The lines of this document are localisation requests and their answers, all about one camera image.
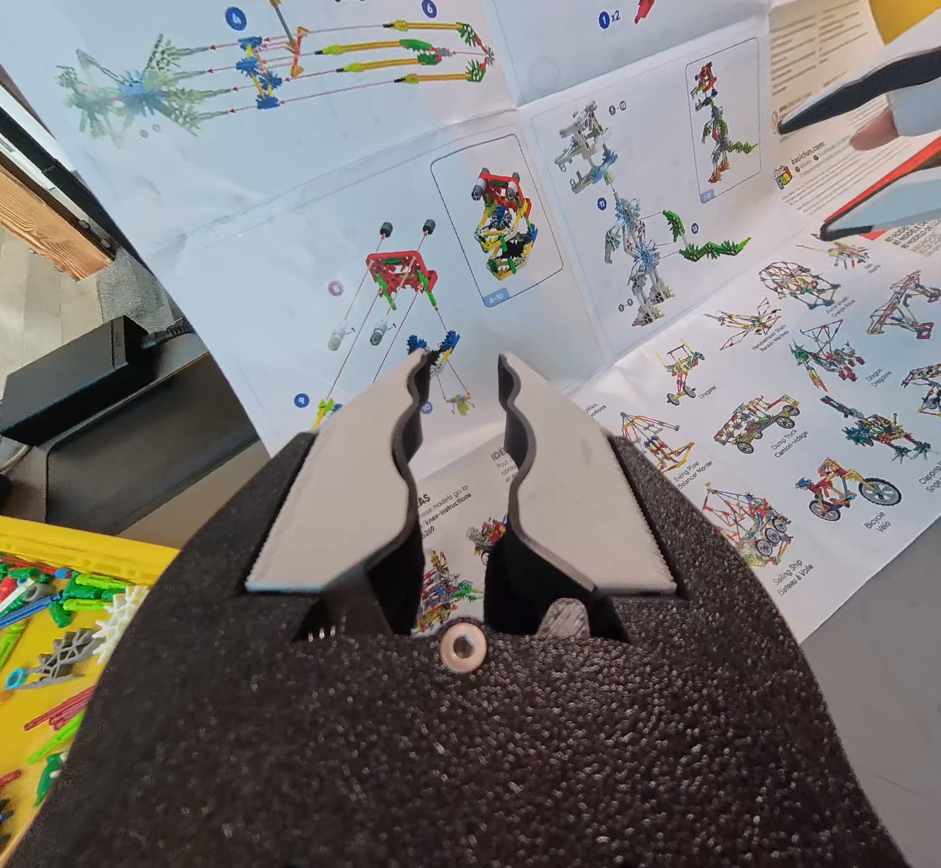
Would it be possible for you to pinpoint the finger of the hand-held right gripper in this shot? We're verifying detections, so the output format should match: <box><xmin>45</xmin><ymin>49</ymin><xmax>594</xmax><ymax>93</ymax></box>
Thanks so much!
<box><xmin>777</xmin><ymin>9</ymin><xmax>941</xmax><ymax>137</ymax></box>
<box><xmin>818</xmin><ymin>134</ymin><xmax>941</xmax><ymax>241</ymax></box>

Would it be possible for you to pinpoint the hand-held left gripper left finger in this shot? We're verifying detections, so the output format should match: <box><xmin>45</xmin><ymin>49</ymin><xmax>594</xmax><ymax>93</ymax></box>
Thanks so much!
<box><xmin>246</xmin><ymin>351</ymin><xmax>435</xmax><ymax>631</ymax></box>

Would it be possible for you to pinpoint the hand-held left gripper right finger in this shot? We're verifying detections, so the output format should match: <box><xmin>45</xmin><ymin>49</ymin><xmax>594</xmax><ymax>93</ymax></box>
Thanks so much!
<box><xmin>486</xmin><ymin>354</ymin><xmax>679</xmax><ymax>622</ymax></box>

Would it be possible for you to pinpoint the printed instruction sheet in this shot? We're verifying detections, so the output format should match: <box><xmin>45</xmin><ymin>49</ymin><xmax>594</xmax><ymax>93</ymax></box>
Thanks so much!
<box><xmin>0</xmin><ymin>0</ymin><xmax>941</xmax><ymax>641</ymax></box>

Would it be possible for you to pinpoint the grey desk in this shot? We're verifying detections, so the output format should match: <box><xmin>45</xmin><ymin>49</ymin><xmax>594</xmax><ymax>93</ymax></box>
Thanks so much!
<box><xmin>0</xmin><ymin>369</ymin><xmax>941</xmax><ymax>868</ymax></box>

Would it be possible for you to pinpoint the wood top office desk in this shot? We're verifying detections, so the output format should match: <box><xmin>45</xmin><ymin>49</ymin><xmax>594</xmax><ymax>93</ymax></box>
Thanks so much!
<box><xmin>0</xmin><ymin>148</ymin><xmax>116</xmax><ymax>284</ymax></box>

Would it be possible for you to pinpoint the black power adapter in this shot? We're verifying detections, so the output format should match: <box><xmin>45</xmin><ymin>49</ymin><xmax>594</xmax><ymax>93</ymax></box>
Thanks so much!
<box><xmin>0</xmin><ymin>317</ymin><xmax>185</xmax><ymax>446</ymax></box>

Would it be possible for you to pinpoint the pile of toy pieces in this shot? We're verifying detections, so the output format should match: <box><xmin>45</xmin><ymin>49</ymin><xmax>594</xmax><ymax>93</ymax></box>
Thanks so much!
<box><xmin>0</xmin><ymin>557</ymin><xmax>148</xmax><ymax>810</ymax></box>

